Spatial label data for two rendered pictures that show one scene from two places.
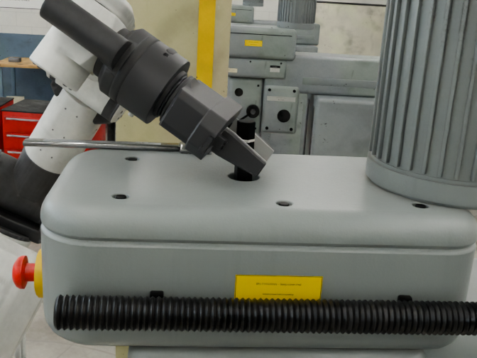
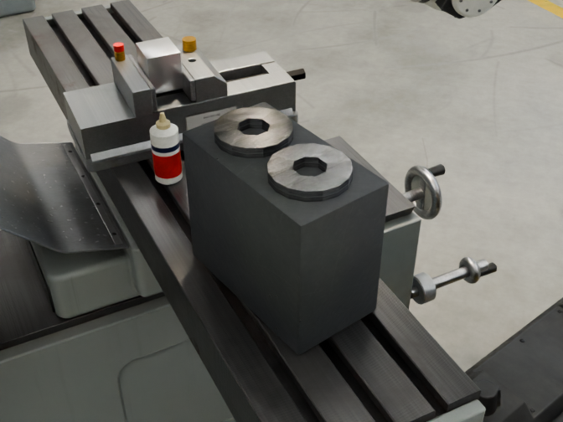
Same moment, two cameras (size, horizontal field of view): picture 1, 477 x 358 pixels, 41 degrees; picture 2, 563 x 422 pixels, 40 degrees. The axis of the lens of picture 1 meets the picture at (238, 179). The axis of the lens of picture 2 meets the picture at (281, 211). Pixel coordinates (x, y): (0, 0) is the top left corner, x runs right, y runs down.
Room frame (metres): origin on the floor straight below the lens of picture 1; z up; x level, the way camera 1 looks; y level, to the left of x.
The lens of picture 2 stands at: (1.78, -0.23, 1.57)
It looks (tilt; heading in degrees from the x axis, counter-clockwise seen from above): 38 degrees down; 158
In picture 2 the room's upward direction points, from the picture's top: straight up
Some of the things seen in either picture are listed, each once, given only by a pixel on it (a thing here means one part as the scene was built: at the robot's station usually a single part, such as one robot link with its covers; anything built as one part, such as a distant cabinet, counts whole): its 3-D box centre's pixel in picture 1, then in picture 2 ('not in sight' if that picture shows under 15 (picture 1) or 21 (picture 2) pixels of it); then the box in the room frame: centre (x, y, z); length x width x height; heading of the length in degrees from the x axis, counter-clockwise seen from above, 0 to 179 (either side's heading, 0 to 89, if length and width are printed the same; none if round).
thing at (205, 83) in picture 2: not in sight; (195, 71); (0.72, 0.05, 1.01); 0.12 x 0.06 x 0.04; 3
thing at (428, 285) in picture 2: not in sight; (453, 275); (0.82, 0.53, 0.50); 0.22 x 0.06 x 0.06; 95
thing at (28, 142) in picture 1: (118, 145); not in sight; (0.82, 0.16, 1.89); 0.24 x 0.04 x 0.01; 96
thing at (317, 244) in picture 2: not in sight; (281, 218); (1.13, 0.03, 1.02); 0.22 x 0.12 x 0.20; 16
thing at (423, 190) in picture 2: not in sight; (408, 197); (0.68, 0.49, 0.62); 0.16 x 0.12 x 0.12; 95
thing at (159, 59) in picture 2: not in sight; (159, 65); (0.72, -0.01, 1.03); 0.06 x 0.05 x 0.06; 3
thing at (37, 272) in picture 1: (47, 272); not in sight; (0.71, 0.22, 1.76); 0.06 x 0.02 x 0.06; 5
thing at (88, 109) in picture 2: not in sight; (181, 94); (0.72, 0.02, 0.97); 0.35 x 0.15 x 0.11; 93
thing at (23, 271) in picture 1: (28, 272); not in sight; (0.71, 0.25, 1.76); 0.04 x 0.03 x 0.04; 5
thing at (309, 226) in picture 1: (252, 239); not in sight; (0.73, -0.02, 1.81); 0.47 x 0.26 x 0.16; 95
